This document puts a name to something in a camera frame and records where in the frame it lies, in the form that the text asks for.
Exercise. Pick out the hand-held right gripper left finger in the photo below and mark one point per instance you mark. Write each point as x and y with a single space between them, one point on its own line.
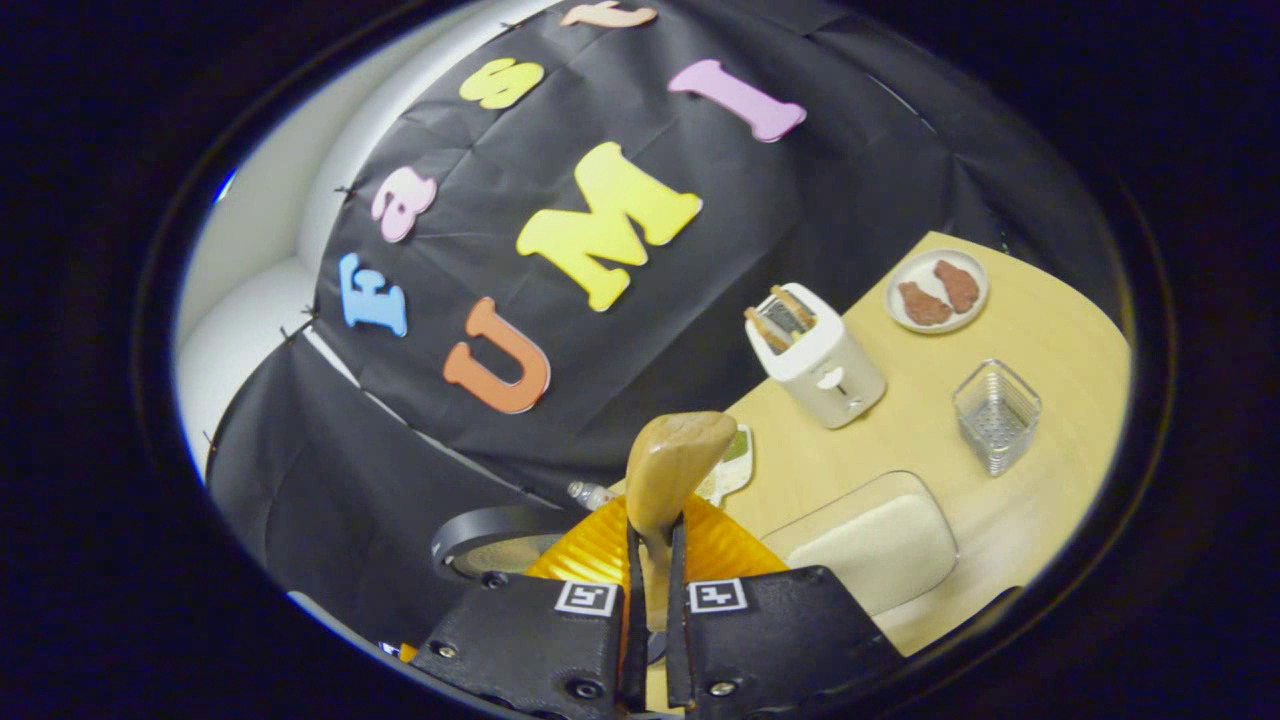
530 640

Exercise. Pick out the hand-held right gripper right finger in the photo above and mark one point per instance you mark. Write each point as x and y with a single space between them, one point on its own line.
770 630

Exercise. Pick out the dark grey rice cooker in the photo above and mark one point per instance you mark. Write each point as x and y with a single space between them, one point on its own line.
480 525

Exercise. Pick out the clear box of rice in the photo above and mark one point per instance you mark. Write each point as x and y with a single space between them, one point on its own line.
880 550

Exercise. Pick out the wooden spoon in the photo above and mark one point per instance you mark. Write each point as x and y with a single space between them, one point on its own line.
675 460

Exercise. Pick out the clear square chopstick holder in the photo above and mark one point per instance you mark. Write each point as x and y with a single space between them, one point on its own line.
995 430

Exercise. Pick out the small clear bottle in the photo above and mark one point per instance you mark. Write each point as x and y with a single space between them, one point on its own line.
590 494

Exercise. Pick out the white divided seasoning dish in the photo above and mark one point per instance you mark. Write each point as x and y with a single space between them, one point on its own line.
737 470

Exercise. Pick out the white toaster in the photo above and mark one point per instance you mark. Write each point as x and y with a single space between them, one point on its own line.
830 380

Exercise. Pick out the black backdrop cloth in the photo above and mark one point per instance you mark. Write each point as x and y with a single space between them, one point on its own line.
700 350

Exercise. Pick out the brown toast slice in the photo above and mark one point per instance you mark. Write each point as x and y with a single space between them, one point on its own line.
793 306
765 328

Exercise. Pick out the brown meat piece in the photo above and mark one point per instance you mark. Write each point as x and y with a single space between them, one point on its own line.
958 286
923 305

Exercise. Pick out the white round plate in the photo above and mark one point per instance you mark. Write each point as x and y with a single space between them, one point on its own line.
910 268

